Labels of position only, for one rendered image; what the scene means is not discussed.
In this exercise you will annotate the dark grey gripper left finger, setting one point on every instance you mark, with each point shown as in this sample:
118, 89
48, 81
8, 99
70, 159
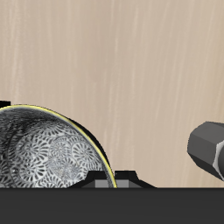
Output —
96, 178

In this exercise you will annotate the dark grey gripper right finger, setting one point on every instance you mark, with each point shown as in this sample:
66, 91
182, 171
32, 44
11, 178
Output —
125, 176

